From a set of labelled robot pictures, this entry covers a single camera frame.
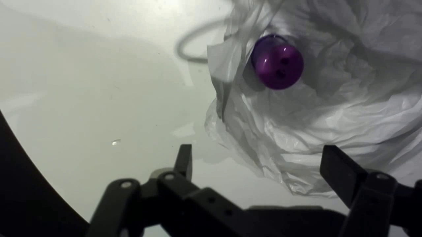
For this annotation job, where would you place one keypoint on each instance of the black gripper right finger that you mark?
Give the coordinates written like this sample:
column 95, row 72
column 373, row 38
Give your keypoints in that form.
column 343, row 172

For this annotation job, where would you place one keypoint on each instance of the small purple plastic bottle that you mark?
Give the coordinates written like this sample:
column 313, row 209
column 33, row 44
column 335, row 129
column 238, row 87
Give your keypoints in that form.
column 277, row 60

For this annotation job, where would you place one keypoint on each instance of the clear white plastic bag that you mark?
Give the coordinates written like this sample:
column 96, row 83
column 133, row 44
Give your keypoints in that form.
column 351, row 109

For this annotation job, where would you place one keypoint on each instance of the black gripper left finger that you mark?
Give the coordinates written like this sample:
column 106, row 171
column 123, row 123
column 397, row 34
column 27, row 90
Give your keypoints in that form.
column 185, row 159

